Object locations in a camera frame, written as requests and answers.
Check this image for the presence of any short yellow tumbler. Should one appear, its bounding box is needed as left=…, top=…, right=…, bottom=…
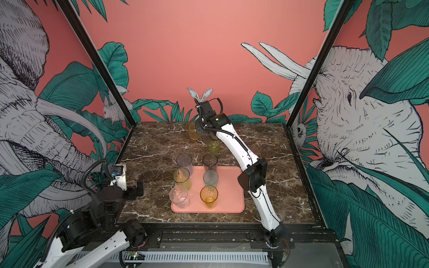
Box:
left=188, top=122, right=201, bottom=140

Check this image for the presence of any short green tumbler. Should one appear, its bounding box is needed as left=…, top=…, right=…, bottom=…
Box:
left=206, top=137, right=221, bottom=155

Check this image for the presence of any tall dark grey tumbler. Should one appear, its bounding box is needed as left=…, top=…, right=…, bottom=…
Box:
left=202, top=153, right=218, bottom=172

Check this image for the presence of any tall blue-grey clear tumbler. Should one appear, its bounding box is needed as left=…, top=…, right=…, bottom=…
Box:
left=176, top=154, right=193, bottom=175

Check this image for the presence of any teal frosted tumbler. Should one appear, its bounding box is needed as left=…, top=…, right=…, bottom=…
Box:
left=203, top=170, right=219, bottom=187

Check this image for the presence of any tall light green tumbler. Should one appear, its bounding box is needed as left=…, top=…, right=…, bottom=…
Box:
left=173, top=167, right=192, bottom=190

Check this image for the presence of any tall yellow tumbler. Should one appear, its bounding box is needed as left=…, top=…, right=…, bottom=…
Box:
left=200, top=185, right=219, bottom=209

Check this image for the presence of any pink plastic tray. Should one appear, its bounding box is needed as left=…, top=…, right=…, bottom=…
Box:
left=170, top=166, right=245, bottom=214

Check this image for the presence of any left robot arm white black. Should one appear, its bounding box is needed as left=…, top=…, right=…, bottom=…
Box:
left=35, top=185, right=149, bottom=268

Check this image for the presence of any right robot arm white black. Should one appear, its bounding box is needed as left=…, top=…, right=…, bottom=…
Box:
left=194, top=98, right=289, bottom=248

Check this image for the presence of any white perforated strip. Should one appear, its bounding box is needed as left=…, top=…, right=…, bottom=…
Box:
left=122, top=251, right=270, bottom=265

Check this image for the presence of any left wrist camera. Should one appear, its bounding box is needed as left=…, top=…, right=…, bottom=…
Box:
left=110, top=164, right=127, bottom=192

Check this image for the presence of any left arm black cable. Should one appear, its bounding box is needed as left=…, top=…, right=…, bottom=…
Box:
left=80, top=159, right=111, bottom=197

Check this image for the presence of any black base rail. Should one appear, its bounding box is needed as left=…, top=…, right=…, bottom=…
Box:
left=142, top=222, right=339, bottom=248

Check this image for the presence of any right black frame post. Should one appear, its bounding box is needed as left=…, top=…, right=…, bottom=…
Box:
left=286, top=0, right=355, bottom=130

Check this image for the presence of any black frame post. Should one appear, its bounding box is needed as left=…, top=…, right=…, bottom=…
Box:
left=57, top=0, right=136, bottom=127
left=286, top=0, right=355, bottom=130

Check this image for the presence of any left black frame post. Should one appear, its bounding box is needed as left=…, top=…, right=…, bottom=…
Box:
left=57, top=0, right=136, bottom=127

